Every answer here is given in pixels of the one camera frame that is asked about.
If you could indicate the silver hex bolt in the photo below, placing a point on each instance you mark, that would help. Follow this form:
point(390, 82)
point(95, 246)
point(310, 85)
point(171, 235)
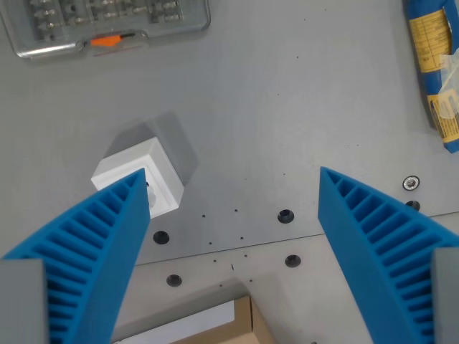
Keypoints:
point(411, 183)

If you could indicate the brown cardboard box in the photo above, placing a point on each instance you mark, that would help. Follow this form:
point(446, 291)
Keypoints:
point(229, 322)

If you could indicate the blue and yellow package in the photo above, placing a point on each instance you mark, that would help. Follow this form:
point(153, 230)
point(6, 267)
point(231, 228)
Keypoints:
point(435, 71)

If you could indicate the white square socket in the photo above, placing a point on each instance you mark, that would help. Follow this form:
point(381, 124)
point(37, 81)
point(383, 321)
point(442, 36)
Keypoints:
point(134, 165)

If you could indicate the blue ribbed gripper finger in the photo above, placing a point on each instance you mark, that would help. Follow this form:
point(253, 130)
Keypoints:
point(380, 251)
point(93, 258)

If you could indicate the clear plastic bit set case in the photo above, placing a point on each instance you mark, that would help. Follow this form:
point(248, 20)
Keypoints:
point(107, 21)

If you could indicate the orange and black screwdriver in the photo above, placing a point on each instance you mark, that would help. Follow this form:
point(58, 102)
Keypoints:
point(107, 40)

